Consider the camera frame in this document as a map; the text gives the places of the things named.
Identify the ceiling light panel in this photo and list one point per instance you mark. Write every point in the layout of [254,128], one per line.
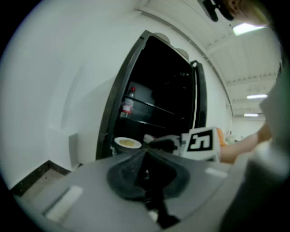
[257,96]
[248,28]
[251,115]

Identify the black cabinet fridge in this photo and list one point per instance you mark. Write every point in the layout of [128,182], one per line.
[163,86]

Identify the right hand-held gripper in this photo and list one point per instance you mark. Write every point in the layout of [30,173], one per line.
[201,142]

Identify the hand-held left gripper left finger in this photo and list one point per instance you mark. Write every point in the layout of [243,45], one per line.
[90,194]

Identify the plate of yellow sprout food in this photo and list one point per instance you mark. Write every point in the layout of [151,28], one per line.
[128,143]

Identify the small grey wall box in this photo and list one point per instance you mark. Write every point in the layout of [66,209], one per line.
[73,149]

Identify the red-capped drink bottle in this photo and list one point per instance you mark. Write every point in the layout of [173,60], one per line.
[128,104]

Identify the black head-worn camera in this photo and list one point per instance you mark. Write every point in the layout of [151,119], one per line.
[210,9]

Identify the person's right forearm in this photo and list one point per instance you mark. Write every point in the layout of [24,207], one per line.
[238,147]

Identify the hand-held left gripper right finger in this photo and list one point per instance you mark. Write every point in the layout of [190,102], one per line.
[199,181]

